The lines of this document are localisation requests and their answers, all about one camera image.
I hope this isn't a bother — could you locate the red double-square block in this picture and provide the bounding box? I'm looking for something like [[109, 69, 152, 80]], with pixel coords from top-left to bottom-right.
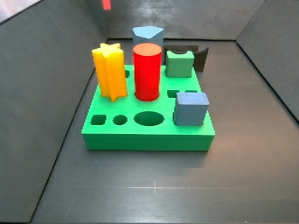
[[101, 0, 112, 11]]

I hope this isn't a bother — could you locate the green shape sorting board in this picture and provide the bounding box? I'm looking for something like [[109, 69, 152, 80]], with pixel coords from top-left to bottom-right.
[[81, 65, 214, 151]]

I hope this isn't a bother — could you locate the blue square block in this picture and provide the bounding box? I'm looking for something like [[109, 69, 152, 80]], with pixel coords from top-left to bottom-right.
[[173, 92, 209, 126]]

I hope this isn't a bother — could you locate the green arch block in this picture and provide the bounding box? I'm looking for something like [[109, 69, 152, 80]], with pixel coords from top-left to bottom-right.
[[165, 51, 193, 78]]

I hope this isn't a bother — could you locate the red cylinder block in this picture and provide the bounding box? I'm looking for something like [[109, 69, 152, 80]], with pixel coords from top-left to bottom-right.
[[133, 43, 161, 102]]

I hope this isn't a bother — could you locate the yellow star block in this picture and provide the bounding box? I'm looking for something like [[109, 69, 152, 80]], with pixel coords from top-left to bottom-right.
[[90, 43, 126, 102]]

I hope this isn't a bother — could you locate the black curved holder stand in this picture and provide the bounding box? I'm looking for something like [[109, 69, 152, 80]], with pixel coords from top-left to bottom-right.
[[162, 45, 209, 72]]

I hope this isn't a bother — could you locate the blue pentagon block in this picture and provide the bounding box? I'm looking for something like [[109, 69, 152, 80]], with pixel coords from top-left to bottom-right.
[[132, 25, 164, 46]]

